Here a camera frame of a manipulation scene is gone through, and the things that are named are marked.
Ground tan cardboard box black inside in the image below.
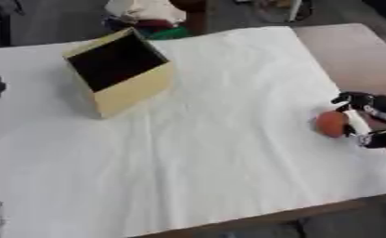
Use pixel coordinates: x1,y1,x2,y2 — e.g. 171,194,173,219
60,27,177,120

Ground pile of bags and cloth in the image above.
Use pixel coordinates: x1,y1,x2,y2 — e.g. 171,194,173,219
101,0,194,40

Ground tripod legs on floor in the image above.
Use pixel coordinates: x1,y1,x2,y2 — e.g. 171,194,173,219
254,0,315,23

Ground orange toy fruit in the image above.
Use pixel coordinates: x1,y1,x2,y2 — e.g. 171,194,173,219
314,111,351,139

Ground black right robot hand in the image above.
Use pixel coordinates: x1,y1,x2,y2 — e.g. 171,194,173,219
330,91,386,150

